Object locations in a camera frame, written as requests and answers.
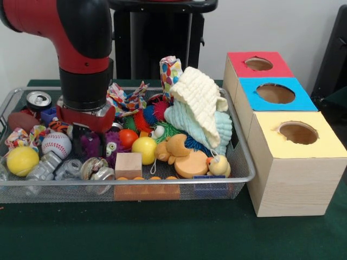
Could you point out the mint green cloth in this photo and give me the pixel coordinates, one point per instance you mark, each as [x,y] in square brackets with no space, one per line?
[181,120]

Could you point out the brown toy football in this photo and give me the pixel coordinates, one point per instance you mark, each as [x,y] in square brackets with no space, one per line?
[21,120]

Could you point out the small orange ball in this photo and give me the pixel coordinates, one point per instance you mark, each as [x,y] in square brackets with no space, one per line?
[128,138]

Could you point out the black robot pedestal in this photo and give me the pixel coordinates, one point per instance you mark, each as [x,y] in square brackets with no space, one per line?
[173,43]

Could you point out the small yellow ball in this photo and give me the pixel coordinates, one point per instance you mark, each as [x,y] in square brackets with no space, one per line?
[143,150]

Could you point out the upright dark soda can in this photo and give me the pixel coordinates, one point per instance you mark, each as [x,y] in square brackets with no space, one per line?
[39,99]

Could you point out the wooden box with three holes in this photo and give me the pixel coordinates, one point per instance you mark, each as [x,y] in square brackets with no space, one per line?
[295,173]

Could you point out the wooden cube block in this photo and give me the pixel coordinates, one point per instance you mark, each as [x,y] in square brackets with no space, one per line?
[128,165]

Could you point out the cream knit cloth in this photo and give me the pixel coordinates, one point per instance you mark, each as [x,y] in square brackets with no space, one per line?
[200,100]

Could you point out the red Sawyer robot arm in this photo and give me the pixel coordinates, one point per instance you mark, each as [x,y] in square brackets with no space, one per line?
[81,43]

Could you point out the multicolour polka dot cloth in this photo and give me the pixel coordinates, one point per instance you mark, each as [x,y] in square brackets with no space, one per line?
[127,98]
[171,73]

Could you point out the white baseball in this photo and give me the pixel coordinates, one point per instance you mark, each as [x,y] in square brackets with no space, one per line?
[56,144]

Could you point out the small yellow rubber duck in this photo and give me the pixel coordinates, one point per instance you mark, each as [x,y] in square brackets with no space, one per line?
[219,165]

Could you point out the purple googly-eyed monster toy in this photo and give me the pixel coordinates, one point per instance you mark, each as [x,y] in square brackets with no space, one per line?
[111,146]

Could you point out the orange toy brick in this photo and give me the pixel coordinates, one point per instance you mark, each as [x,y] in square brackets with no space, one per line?
[146,190]

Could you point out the shallow clear mesh bin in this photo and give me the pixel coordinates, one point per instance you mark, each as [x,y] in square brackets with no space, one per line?
[238,162]

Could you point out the open-top silver can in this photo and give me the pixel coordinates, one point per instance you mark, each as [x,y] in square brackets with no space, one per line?
[97,170]

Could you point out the black chair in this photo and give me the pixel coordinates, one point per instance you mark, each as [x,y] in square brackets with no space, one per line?
[333,59]

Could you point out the orange foam duck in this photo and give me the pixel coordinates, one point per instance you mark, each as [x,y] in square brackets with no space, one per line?
[190,162]

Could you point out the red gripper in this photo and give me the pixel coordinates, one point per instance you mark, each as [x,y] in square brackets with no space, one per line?
[87,120]

